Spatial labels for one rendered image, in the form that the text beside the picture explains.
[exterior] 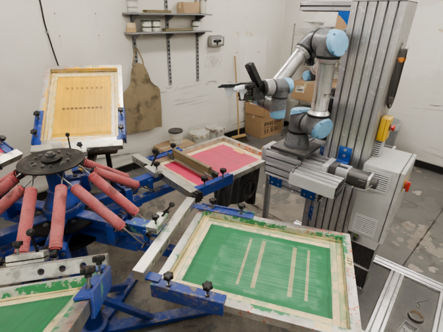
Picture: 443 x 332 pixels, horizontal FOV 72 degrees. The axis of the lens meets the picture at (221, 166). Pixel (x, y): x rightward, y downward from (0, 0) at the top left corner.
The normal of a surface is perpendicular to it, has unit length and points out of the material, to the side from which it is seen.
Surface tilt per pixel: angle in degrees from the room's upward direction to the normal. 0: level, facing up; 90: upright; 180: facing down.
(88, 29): 90
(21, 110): 90
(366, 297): 0
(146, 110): 90
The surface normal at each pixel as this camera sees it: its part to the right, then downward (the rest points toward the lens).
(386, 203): -0.63, 0.33
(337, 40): 0.45, 0.28
